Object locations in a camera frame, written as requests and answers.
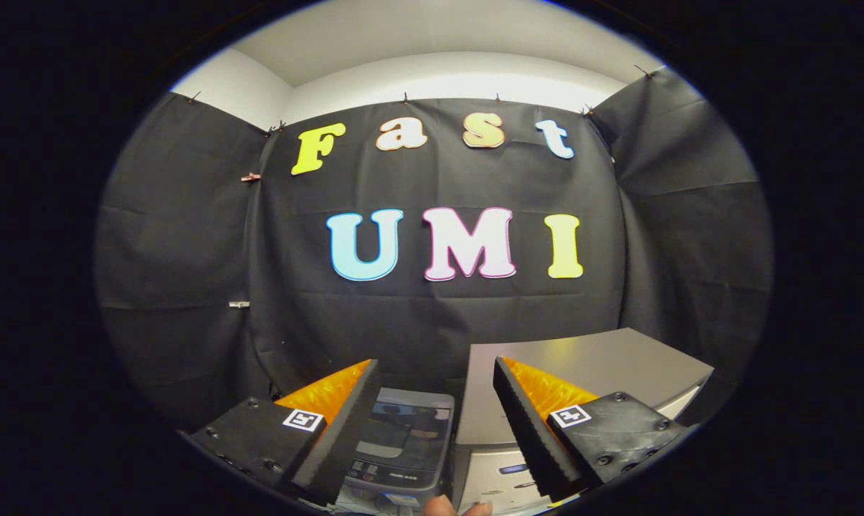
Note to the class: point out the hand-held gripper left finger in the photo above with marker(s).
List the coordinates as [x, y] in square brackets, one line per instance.
[345, 430]

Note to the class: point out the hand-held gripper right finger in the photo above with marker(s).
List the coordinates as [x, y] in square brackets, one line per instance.
[525, 430]

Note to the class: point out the small grey washing machine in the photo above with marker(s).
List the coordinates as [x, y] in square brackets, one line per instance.
[410, 437]

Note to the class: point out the black backdrop cloth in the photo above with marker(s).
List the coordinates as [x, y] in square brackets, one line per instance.
[403, 315]

